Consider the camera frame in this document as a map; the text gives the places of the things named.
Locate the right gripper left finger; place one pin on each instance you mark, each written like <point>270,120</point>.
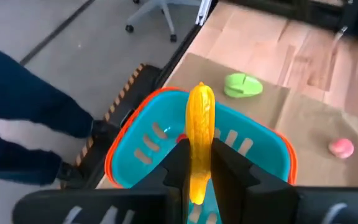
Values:
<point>120,205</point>

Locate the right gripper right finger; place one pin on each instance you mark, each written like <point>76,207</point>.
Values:
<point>275,205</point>

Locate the pink toy peach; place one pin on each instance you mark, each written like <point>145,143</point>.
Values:
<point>341,148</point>

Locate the red toy tomato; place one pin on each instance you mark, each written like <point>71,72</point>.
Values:
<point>181,137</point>

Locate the yellow toy corn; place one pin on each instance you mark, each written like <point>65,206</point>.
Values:
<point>200,124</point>

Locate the light green sliced toy vegetable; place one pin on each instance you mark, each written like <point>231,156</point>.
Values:
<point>242,85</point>

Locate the person's shoe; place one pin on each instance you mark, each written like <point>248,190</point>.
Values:
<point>104,132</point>
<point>70,174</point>

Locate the brown paper mat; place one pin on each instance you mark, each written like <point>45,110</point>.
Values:
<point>315,124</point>

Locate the black mat with striped edges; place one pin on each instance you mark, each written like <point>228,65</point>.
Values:
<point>138,90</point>

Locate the person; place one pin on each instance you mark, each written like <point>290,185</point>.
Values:
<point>11,93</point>

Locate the grey office chair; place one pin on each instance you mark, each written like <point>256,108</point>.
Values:
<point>167,18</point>

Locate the silver aluminium bar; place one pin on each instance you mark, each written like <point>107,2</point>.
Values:
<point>204,12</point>

